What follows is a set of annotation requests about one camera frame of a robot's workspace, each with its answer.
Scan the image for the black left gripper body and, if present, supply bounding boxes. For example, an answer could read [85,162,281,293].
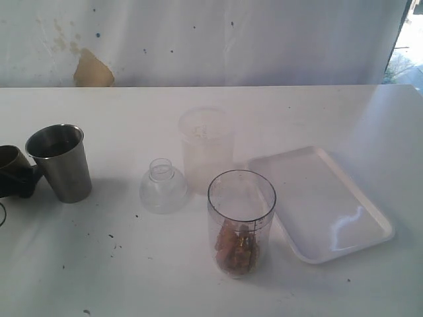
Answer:
[1,168,26,198]

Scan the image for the round wooden cup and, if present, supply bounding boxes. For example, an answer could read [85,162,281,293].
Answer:
[0,145,31,173]

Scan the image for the steel metal cup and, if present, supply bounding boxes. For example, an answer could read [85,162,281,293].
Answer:
[25,123,92,203]

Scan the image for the clear shaker dome lid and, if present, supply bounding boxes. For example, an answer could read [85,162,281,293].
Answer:
[139,158,188,214]

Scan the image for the clear measuring shaker cup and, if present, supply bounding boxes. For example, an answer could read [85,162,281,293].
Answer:
[207,169,277,278]

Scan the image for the frosted plastic cup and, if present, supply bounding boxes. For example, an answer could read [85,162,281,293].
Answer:
[178,106,234,195]

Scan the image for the white plastic tray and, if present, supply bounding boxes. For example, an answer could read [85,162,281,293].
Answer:
[248,146,395,264]

